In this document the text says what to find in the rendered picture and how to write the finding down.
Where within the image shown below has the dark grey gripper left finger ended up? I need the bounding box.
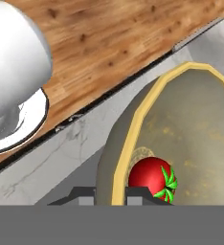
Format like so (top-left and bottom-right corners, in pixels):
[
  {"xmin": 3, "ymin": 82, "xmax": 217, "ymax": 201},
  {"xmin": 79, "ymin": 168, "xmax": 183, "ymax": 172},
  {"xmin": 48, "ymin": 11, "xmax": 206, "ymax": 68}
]
[{"xmin": 46, "ymin": 186, "xmax": 97, "ymax": 207}]

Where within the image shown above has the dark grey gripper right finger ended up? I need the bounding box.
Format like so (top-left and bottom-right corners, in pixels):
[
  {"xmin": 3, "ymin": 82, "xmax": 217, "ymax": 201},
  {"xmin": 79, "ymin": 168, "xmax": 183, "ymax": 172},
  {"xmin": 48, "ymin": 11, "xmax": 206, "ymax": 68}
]
[{"xmin": 125, "ymin": 186, "xmax": 174, "ymax": 207}]

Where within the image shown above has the beige bowl with yellow rim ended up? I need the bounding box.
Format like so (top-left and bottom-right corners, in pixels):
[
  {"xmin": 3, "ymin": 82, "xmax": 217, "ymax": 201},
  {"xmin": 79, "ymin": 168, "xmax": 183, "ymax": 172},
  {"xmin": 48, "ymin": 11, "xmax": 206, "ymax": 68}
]
[{"xmin": 95, "ymin": 61, "xmax": 224, "ymax": 207}]

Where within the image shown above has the red tomato with green stem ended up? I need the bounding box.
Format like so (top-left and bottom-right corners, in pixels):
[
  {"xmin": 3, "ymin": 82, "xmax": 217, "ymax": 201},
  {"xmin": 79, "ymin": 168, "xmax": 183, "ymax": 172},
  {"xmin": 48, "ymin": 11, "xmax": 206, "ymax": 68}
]
[{"xmin": 127, "ymin": 156, "xmax": 179, "ymax": 204}]

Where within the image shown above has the white round object, black rim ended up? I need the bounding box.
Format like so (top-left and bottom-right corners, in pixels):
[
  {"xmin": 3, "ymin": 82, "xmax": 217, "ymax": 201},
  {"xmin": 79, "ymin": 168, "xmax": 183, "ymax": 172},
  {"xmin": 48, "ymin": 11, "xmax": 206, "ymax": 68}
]
[{"xmin": 0, "ymin": 0, "xmax": 54, "ymax": 157}]

